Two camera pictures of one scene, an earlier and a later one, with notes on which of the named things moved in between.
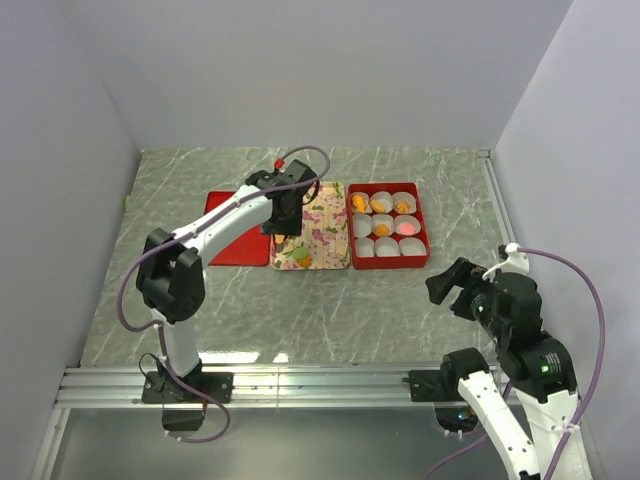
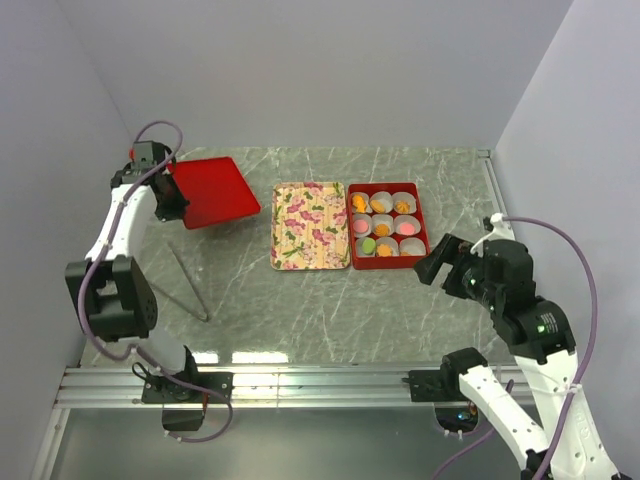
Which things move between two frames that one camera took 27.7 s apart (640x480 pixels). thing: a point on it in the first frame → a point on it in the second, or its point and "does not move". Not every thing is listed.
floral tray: (326, 230) does not move
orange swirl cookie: (402, 206) does not move
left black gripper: (293, 228) → (174, 211)
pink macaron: (406, 229) does not move
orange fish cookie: (359, 203) does not move
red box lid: (250, 249) → (217, 190)
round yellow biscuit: (378, 206) does not move
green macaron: (300, 253) → (368, 245)
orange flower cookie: (382, 230) does not move
